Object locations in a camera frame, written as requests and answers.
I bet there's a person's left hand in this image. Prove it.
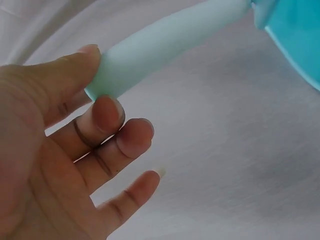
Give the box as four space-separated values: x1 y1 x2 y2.
0 43 168 240

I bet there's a teal pan with handle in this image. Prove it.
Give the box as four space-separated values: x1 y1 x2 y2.
84 0 320 103

